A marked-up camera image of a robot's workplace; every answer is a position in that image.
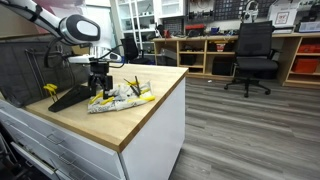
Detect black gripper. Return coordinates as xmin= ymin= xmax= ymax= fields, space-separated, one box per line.
xmin=87 ymin=61 xmax=114 ymax=100

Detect white printed cloth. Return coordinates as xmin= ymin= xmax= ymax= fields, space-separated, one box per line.
xmin=87 ymin=80 xmax=157 ymax=114

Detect black wedge tool holder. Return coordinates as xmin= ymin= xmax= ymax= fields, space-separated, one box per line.
xmin=48 ymin=83 xmax=98 ymax=113

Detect small dark office chair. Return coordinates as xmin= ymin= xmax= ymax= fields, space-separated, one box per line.
xmin=120 ymin=36 xmax=152 ymax=65

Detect white drawer cabinet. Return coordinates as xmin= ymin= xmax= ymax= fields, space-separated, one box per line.
xmin=0 ymin=77 xmax=187 ymax=180

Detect grey fabric tote bag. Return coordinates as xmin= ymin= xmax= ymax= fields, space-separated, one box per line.
xmin=0 ymin=34 xmax=90 ymax=108

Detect black storage bin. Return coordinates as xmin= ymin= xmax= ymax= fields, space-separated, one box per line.
xmin=212 ymin=56 xmax=236 ymax=77
xmin=179 ymin=53 xmax=198 ymax=66

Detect white shelving unit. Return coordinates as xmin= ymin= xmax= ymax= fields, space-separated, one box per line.
xmin=114 ymin=0 xmax=186 ymax=51

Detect red toolbox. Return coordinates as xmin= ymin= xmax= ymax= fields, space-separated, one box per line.
xmin=184 ymin=23 xmax=206 ymax=38

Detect black pegboard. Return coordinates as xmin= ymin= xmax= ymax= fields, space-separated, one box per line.
xmin=186 ymin=0 xmax=278 ymax=22

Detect headphones on stand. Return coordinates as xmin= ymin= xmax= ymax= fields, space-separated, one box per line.
xmin=241 ymin=0 xmax=260 ymax=24

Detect large black office chair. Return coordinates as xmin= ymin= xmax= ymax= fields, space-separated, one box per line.
xmin=223 ymin=20 xmax=280 ymax=99

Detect wooden workbench with shelves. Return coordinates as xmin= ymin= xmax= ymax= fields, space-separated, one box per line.
xmin=152 ymin=32 xmax=320 ymax=90

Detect white box red logo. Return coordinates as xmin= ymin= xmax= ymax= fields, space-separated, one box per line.
xmin=267 ymin=2 xmax=300 ymax=28

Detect orange storage bin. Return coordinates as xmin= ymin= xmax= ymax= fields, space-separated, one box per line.
xmin=291 ymin=57 xmax=320 ymax=75
xmin=297 ymin=43 xmax=320 ymax=55

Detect grey device box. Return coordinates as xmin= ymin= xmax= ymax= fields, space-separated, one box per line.
xmin=295 ymin=20 xmax=320 ymax=34

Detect silver drawer handle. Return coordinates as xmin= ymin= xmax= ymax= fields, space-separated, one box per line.
xmin=58 ymin=150 xmax=78 ymax=167
xmin=67 ymin=167 xmax=88 ymax=180
xmin=45 ymin=132 xmax=67 ymax=146

